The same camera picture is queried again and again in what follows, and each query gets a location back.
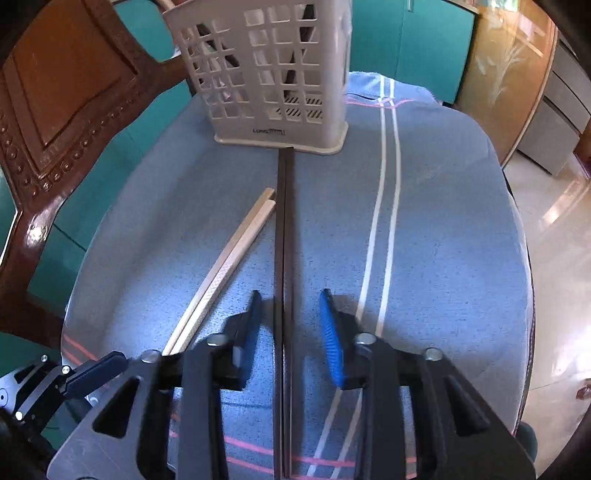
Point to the wood framed glass door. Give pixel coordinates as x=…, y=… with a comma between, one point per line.
x=503, y=69

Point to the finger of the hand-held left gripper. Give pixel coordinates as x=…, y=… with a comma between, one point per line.
x=97, y=371

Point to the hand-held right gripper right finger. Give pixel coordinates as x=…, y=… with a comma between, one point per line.
x=337, y=341

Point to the carved wooden chair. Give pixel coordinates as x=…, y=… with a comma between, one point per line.
x=69, y=92

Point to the grey refrigerator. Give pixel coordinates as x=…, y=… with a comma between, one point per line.
x=554, y=115

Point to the light wooden chopsticks pair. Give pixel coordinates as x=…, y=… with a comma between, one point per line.
x=210, y=277

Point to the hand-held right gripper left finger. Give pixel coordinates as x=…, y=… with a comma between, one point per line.
x=247, y=341

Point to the blue striped cloth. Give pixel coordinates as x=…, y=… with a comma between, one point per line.
x=438, y=230

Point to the beige plastic chopstick basket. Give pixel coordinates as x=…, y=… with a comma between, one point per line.
x=258, y=141

